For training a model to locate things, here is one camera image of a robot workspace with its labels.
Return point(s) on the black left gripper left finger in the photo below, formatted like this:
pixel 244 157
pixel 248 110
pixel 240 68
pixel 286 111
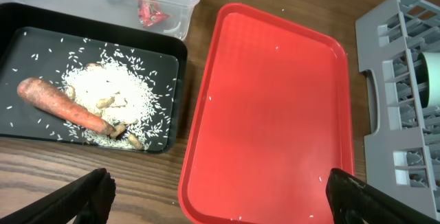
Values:
pixel 85 200

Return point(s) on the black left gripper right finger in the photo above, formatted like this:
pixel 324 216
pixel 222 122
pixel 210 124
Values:
pixel 353 201

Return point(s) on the orange carrot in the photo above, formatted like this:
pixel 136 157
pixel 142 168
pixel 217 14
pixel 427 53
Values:
pixel 44 96

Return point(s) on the red snack wrapper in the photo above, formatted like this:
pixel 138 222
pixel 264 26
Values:
pixel 150 13

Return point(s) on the grey plastic dishwasher rack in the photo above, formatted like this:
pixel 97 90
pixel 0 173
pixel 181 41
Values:
pixel 402 150

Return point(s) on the pile of rice and peanuts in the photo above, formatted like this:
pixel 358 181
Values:
pixel 132 89

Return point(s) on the red plastic serving tray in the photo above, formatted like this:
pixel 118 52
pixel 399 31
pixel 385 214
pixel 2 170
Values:
pixel 273 117

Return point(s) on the black rectangular tray bin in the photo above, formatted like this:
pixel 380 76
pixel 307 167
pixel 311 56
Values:
pixel 16 17

